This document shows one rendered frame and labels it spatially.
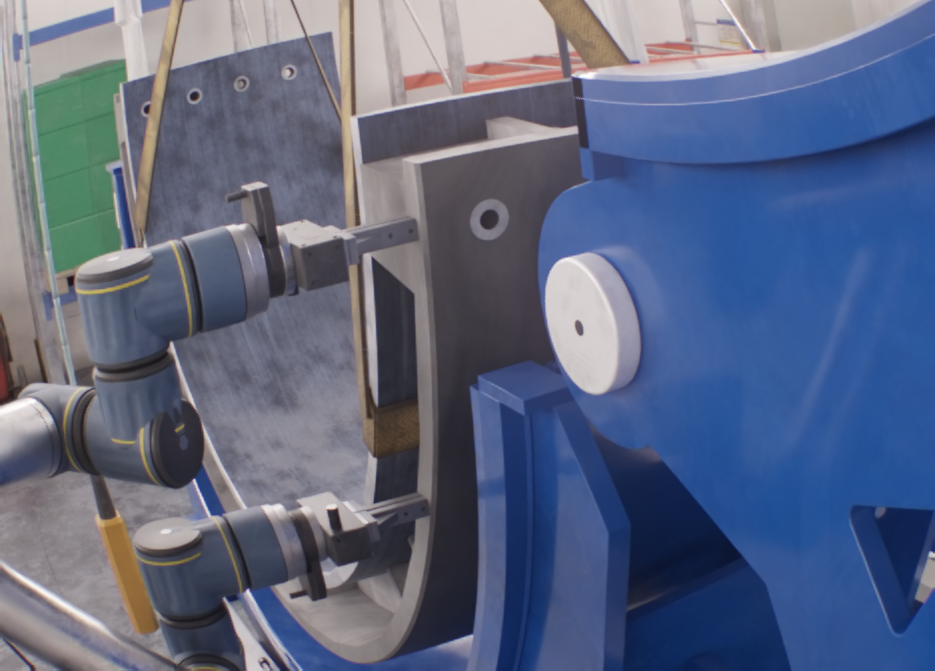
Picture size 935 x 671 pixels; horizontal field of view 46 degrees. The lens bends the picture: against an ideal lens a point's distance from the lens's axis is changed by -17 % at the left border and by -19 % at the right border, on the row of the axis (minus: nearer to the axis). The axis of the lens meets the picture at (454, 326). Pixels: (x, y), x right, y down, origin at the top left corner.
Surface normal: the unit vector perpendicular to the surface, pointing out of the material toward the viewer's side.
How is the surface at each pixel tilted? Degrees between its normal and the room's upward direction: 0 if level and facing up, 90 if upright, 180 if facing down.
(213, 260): 54
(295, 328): 45
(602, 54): 103
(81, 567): 0
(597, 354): 90
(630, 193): 90
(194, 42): 90
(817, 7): 90
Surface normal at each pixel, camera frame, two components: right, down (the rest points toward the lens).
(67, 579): -0.13, -0.94
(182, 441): 0.91, 0.00
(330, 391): 0.06, -0.76
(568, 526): -0.89, 0.25
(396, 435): 0.43, 0.61
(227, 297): 0.43, 0.36
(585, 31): -0.66, 0.53
